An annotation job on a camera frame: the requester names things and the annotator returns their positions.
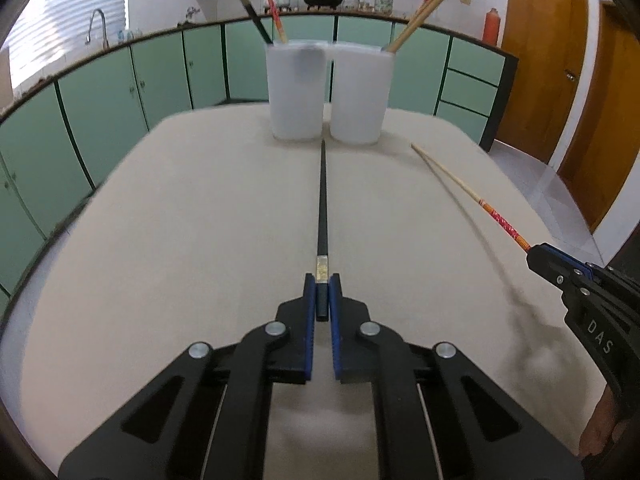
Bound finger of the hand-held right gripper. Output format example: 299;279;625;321
526;242;609;307

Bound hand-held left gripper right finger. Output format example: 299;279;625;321
328;272;586;480

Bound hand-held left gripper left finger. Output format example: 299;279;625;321
57;272;317;480

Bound black chopstick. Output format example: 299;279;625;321
316;141;331;322
227;0;274;45

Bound red patterned wooden chopstick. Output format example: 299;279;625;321
262;0;290;45
411;143;532;252

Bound white two-compartment utensil holder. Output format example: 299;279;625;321
264;40;393;146

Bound plain wooden chopstick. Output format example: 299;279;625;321
391;0;447;55
385;0;443;53

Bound person's right hand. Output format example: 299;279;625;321
579;385;627;459

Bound wooden door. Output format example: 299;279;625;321
500;0;589;164
557;0;640;234

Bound green drawer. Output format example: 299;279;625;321
435;102;490;134
447;39;506;86
442;70;499;116

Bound orange thermos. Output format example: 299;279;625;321
482;7;502;47

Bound green base cabinet run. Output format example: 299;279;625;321
0;14;519;311

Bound metal kitchen faucet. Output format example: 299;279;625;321
87;8;110;50

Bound white window blinds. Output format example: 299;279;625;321
5;0;129;92

